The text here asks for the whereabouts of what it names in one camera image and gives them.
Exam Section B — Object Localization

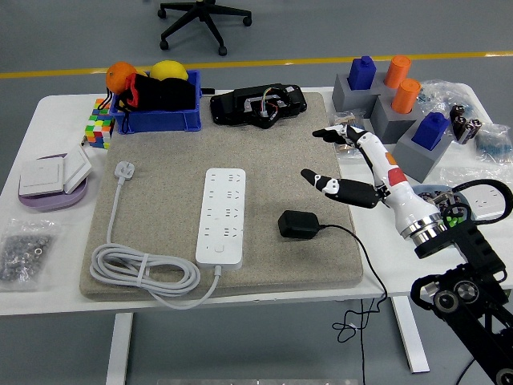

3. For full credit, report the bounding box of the clear bag of metal nuts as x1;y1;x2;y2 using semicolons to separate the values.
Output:
0;218;61;292

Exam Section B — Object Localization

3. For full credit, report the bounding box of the clear bag of blue resistors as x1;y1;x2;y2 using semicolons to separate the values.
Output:
418;79;476;121
475;123;513;164

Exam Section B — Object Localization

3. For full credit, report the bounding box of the black office chair base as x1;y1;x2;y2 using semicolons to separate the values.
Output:
157;0;253;57

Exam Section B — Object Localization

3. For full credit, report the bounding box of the bag of taped resistors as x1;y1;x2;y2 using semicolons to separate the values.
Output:
329;111;368;160

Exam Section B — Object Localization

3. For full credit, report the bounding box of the black plug adapter with cord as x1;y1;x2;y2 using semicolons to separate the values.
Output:
277;209;389;344

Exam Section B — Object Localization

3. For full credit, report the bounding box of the orange fruit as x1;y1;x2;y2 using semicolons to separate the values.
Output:
105;61;139;95

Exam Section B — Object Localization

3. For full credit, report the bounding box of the multicolour puzzle cube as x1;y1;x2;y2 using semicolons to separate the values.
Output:
83;98;116;150

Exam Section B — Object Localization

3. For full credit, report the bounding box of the flat white wall switch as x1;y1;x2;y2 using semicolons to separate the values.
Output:
18;156;66;197

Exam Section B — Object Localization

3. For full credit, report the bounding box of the orange cylinder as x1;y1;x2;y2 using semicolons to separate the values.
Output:
383;55;413;89
390;78;422;115

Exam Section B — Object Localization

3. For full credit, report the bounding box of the blue plastic bin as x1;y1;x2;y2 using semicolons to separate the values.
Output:
108;70;204;135

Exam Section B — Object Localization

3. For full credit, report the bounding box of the clear plastic bag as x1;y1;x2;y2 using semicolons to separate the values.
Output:
438;164;513;221

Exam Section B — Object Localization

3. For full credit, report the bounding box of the black pouch with red trim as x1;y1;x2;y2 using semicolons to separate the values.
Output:
95;72;197;136

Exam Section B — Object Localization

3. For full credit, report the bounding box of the grey-brown mat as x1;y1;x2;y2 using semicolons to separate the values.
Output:
79;91;365;302

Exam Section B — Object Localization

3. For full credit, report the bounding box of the tilted white wall switch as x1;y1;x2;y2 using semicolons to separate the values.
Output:
62;144;93;196

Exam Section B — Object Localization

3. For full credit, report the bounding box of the purple oval tray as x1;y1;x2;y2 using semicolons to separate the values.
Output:
18;154;89;213

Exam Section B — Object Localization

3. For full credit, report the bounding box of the large yellow lemon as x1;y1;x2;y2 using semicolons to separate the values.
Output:
149;59;189;83

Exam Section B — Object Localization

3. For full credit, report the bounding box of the white table leg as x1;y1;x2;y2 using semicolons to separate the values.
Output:
105;312;134;385
390;296;430;374

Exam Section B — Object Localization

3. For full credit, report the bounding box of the white wall socket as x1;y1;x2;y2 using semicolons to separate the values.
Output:
464;187;513;221

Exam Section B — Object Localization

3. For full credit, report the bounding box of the light blue plate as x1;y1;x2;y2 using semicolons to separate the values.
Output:
411;183;478;221

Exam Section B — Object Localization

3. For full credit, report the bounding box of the white power strip with cord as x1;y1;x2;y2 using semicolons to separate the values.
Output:
88;160;247;310

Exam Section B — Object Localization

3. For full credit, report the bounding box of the black open electronic housing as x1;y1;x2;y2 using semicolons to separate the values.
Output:
209;83;309;130

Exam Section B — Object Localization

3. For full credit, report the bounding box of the black hanging cable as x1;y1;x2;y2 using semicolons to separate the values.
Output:
359;298;368;385

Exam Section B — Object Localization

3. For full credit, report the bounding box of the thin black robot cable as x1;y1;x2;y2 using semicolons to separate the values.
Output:
456;358;478;385

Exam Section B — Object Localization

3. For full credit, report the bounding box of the blue bottle-shaped block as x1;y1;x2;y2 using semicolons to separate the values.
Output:
346;55;378;91
411;111;450;152

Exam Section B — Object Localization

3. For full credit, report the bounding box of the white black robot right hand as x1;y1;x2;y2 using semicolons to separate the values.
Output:
300;124;442;237

